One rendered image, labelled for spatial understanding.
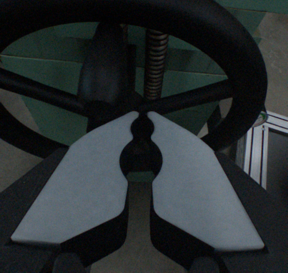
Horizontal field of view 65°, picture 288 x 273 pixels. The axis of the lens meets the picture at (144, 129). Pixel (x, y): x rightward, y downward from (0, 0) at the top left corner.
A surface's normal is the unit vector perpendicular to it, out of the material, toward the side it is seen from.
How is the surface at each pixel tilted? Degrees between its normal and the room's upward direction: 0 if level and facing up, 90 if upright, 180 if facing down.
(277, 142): 0
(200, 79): 90
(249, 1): 90
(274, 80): 0
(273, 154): 0
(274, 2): 90
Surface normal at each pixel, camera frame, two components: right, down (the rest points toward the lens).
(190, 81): -0.01, 0.87
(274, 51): 0.11, -0.49
